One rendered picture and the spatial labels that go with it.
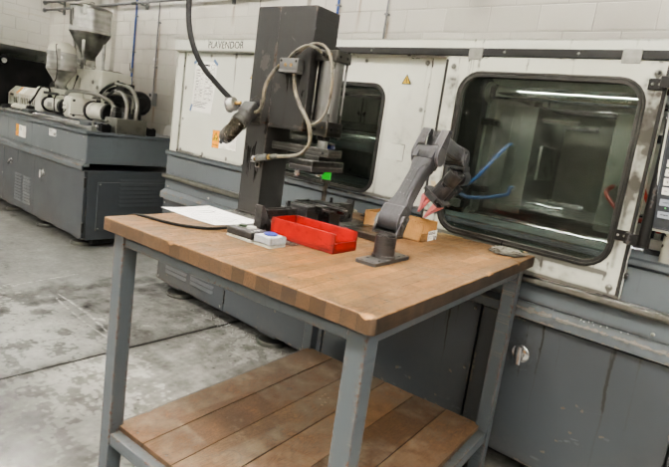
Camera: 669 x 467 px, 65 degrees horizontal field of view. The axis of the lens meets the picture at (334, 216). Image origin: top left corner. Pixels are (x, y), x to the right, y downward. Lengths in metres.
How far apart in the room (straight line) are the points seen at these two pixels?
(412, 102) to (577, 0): 2.33
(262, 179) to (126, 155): 2.98
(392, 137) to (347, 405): 1.50
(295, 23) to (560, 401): 1.66
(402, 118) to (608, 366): 1.27
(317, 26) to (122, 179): 3.25
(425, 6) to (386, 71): 2.57
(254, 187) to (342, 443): 1.07
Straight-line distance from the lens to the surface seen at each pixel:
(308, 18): 1.89
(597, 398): 2.17
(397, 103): 2.43
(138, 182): 4.94
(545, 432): 2.27
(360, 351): 1.12
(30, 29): 11.12
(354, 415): 1.18
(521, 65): 2.15
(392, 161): 2.42
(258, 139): 1.97
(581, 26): 4.43
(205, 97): 3.42
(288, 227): 1.61
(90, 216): 4.79
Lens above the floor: 1.25
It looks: 9 degrees down
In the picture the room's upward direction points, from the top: 8 degrees clockwise
